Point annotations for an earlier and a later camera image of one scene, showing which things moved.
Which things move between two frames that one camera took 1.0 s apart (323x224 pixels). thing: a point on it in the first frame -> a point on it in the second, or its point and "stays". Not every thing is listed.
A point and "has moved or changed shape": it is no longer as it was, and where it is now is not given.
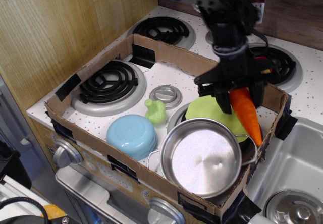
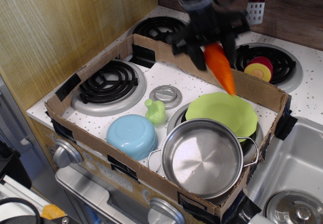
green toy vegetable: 155,112 stays
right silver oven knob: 161,212 stays
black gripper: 238,69 -> 209,24
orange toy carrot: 245,108 has moved or changed shape
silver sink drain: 292,206 stays
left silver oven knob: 65,154 stays
